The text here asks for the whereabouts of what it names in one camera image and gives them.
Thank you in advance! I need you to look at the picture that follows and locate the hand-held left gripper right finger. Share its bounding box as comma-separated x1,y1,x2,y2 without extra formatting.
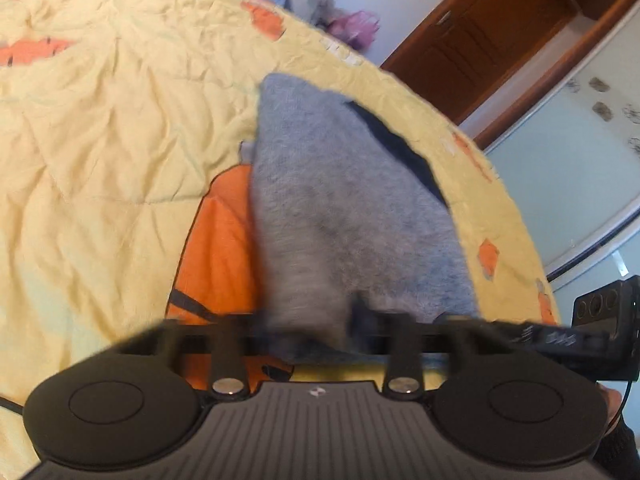
350,305,483,402

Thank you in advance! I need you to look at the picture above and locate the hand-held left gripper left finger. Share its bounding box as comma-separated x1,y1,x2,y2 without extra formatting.
119,316,263,402

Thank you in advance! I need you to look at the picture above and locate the grey and navy sweater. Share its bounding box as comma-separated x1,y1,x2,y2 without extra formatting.
239,73,483,365

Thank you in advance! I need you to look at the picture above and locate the person's right forearm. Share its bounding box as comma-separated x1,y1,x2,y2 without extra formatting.
595,384,640,480

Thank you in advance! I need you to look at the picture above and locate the yellow printed blanket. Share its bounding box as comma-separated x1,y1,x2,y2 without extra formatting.
0,0,560,476

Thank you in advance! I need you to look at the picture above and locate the pink plastic bag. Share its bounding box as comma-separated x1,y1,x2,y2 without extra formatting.
327,10,381,52

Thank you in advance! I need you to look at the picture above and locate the wooden cabinet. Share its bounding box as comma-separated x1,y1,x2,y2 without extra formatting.
380,0,640,147

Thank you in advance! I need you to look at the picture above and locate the black cable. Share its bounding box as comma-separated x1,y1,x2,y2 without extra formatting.
602,379,635,437

